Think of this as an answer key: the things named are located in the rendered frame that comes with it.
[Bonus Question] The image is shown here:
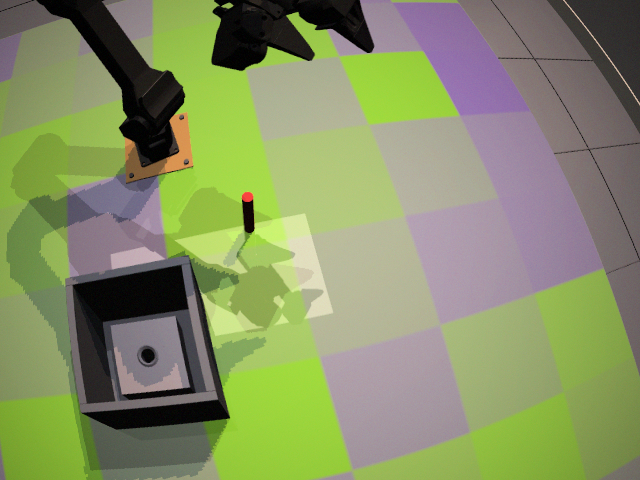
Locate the dark red peg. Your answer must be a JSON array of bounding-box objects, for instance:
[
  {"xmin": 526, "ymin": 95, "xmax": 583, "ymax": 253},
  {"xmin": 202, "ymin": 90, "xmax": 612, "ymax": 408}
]
[{"xmin": 242, "ymin": 192, "xmax": 255, "ymax": 233}]

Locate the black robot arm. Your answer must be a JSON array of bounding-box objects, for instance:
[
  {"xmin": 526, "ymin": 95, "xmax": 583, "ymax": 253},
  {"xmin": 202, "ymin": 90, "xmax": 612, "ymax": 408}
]
[{"xmin": 36, "ymin": 0, "xmax": 283, "ymax": 168}]

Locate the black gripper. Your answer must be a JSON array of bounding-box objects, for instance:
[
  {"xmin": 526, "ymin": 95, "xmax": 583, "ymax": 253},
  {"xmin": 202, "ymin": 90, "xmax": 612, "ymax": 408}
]
[{"xmin": 266, "ymin": 0, "xmax": 375, "ymax": 61}]

